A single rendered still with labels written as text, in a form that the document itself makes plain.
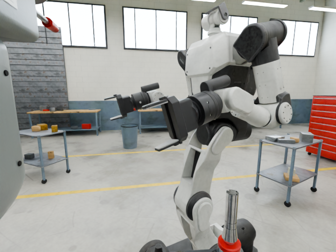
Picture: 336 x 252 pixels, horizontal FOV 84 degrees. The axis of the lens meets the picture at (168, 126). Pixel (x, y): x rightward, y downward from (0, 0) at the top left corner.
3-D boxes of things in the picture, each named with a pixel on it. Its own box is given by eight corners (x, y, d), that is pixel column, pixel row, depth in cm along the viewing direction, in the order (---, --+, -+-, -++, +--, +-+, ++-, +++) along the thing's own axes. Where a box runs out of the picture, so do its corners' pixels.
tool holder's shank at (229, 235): (218, 238, 40) (220, 190, 38) (228, 233, 42) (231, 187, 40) (229, 249, 37) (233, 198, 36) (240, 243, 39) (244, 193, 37)
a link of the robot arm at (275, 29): (264, 61, 76) (258, 26, 72) (288, 55, 68) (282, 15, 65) (247, 68, 70) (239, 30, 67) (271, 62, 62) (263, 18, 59)
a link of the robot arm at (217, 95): (193, 121, 60) (217, 110, 65) (218, 122, 51) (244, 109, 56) (184, 86, 57) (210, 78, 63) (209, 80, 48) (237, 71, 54)
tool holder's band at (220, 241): (212, 241, 41) (213, 237, 40) (228, 233, 43) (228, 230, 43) (229, 258, 37) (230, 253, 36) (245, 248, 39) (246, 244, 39)
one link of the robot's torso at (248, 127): (233, 137, 108) (235, 106, 105) (252, 142, 97) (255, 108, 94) (193, 143, 96) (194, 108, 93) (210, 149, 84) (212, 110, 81)
